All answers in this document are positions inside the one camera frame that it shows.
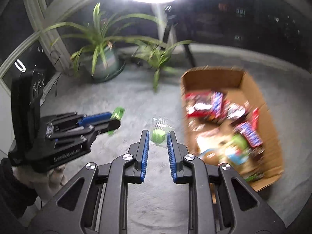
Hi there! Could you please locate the green stick snack packet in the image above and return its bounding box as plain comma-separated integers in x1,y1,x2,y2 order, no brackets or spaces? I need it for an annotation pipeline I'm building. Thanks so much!
107,107,125,136

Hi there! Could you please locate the clear bag green ball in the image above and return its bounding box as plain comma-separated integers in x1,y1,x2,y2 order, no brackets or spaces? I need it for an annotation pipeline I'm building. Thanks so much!
150,117,174,147

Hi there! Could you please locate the black tripod stand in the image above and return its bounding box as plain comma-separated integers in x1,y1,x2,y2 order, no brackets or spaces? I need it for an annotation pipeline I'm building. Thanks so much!
162,4,196,68

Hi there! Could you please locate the large Snickers bar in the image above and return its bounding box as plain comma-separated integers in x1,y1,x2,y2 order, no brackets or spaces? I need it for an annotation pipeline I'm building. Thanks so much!
234,121,263,148

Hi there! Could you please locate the brown cardboard box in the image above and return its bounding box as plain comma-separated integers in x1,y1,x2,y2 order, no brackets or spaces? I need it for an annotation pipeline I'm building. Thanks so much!
180,66,285,192

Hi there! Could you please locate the large potted spider plant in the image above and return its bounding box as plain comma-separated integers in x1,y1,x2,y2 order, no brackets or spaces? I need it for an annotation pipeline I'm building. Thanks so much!
42,3,166,75

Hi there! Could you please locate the red clear snack bag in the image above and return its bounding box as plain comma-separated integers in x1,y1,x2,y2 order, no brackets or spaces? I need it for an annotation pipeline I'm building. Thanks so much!
185,91,213,117

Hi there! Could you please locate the white framed window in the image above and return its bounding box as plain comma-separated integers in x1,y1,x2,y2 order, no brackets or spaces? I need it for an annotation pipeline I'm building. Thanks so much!
1,0,311,87

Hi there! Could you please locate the small spider plant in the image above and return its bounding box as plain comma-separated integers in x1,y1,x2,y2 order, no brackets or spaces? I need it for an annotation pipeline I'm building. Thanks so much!
133,40,192,92

